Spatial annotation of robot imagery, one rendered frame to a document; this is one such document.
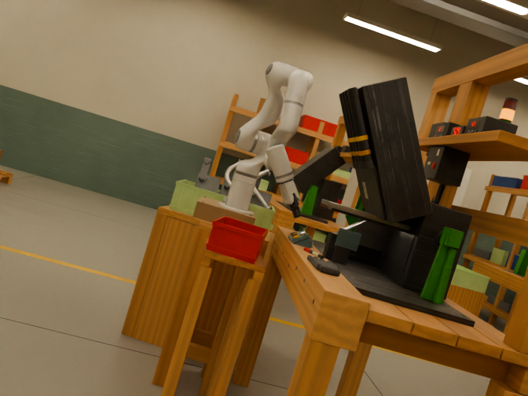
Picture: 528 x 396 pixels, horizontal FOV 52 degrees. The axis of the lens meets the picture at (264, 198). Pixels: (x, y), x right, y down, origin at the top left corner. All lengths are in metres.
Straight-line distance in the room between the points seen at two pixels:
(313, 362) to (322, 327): 0.11
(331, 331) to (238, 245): 0.72
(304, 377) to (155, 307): 1.80
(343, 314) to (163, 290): 1.84
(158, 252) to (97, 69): 6.56
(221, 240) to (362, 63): 7.87
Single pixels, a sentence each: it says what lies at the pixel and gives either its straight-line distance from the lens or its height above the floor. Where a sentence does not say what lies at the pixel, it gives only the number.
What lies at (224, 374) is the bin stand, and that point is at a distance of 2.31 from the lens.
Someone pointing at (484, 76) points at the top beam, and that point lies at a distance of 2.63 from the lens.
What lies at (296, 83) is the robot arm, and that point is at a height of 1.58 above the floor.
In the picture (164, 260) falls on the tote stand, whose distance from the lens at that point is 3.24.
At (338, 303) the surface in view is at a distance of 1.58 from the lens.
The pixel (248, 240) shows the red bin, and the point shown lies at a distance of 2.18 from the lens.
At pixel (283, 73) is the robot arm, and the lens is 2.57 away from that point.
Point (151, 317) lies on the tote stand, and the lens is 3.33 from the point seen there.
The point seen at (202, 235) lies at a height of 0.78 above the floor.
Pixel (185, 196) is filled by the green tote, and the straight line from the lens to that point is 3.25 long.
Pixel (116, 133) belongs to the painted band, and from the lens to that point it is 9.40.
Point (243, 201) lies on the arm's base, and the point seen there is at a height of 0.99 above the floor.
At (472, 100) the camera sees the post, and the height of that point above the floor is 1.76.
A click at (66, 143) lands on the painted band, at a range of 9.55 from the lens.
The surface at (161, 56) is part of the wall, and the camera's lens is 9.44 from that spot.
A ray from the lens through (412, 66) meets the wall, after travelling 10.13.
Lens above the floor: 1.17
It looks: 3 degrees down
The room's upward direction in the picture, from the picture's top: 17 degrees clockwise
